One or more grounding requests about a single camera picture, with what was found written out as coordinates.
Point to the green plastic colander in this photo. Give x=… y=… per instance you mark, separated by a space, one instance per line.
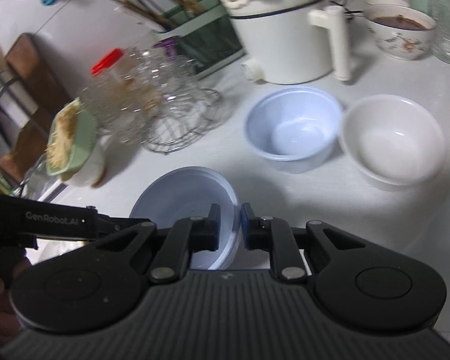
x=85 y=140

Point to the white ceramic bowl under colander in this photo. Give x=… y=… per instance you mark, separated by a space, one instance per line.
x=91 y=172

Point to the wire cup holder rack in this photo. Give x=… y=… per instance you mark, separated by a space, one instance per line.
x=185 y=118

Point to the red lid plastic jar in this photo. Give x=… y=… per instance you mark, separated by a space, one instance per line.
x=107 y=95

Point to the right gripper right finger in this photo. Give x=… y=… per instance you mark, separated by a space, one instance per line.
x=273 y=235

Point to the floral bowl with food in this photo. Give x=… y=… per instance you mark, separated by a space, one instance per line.
x=400 y=32

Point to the green chopstick holder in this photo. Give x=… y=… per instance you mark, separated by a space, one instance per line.
x=208 y=39

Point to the light blue plastic bowl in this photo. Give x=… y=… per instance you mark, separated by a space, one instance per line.
x=294 y=129

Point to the dried noodle bundle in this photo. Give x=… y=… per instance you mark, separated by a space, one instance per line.
x=62 y=135

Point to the white plastic bowl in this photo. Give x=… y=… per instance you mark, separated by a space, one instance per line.
x=394 y=142

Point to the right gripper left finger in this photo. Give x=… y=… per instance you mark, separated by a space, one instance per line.
x=186 y=237

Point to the white electric cooking pot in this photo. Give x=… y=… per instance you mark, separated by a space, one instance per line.
x=289 y=42

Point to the person's left hand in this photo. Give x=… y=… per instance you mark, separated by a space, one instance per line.
x=0 y=307

